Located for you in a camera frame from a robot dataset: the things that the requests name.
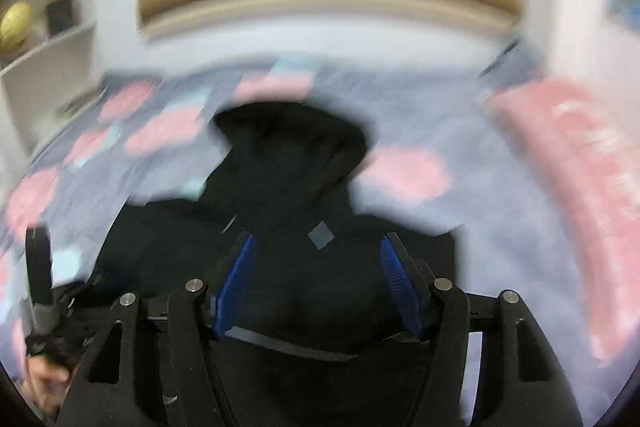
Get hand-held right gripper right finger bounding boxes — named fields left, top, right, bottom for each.
left=379, top=232, right=583, bottom=427

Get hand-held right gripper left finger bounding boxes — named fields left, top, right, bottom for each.
left=55, top=231, right=261, bottom=427

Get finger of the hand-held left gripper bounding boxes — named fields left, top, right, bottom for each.
left=25, top=226, right=55, bottom=309

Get black hoodie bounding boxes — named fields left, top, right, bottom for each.
left=65, top=102, right=468, bottom=427

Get person's left hand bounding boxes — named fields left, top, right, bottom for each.
left=24, top=354, right=72, bottom=423

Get printed blanket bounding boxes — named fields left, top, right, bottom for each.
left=0, top=54, right=623, bottom=427

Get pink pillow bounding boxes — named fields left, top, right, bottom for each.
left=487, top=77, right=640, bottom=365

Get white shelf unit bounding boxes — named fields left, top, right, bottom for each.
left=0, top=0, right=103, bottom=152

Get yellow ball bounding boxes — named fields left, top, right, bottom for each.
left=0, top=2, right=34, bottom=54

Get wall poster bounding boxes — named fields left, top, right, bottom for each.
left=607, top=0, right=640, bottom=28

